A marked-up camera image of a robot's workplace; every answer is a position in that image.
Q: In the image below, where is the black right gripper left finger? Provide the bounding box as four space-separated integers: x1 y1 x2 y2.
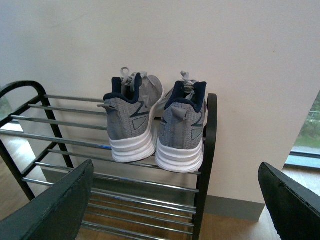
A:
0 160 94 240

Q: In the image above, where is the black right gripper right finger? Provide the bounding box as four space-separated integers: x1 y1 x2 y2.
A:
258 162 320 240

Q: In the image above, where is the grey knit sneaker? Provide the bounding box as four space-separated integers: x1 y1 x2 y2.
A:
100 67 165 163
155 71 208 173

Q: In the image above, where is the black metal shoe rack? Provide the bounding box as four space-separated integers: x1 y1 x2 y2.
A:
0 81 218 240

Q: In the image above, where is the grey window frame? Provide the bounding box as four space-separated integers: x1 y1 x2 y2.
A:
284 146 320 170

